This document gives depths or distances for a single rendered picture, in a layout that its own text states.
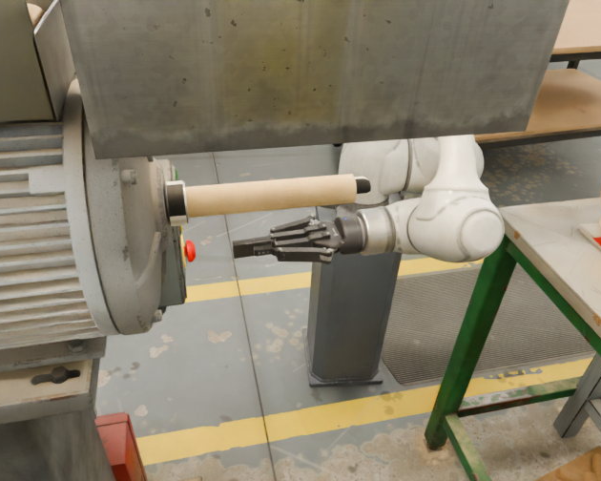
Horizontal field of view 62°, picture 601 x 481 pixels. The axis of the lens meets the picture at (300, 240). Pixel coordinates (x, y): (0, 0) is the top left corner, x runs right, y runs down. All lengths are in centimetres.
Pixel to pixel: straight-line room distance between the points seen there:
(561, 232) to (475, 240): 44
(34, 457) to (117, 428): 47
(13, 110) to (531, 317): 222
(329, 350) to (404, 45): 152
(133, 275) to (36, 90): 15
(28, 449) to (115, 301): 27
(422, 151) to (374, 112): 106
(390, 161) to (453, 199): 60
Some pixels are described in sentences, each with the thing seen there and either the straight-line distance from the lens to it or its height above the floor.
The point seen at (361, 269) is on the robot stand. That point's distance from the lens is 154.
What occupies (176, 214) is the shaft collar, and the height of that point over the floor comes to 125.
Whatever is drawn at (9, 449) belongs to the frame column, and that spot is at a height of 102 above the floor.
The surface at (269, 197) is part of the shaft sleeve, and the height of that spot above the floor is 126.
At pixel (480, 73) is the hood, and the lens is 37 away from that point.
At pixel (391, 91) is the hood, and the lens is 34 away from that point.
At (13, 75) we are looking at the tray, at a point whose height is 141.
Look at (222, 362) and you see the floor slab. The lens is 199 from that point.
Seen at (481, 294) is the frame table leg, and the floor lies 70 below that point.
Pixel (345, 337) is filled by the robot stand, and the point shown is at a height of 25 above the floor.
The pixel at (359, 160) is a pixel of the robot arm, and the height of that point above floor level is 89.
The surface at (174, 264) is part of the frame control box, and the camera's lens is 83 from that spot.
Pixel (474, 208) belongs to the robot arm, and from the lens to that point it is 79.
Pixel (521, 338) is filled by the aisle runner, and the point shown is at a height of 0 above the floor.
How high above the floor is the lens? 154
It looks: 37 degrees down
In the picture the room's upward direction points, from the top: 3 degrees clockwise
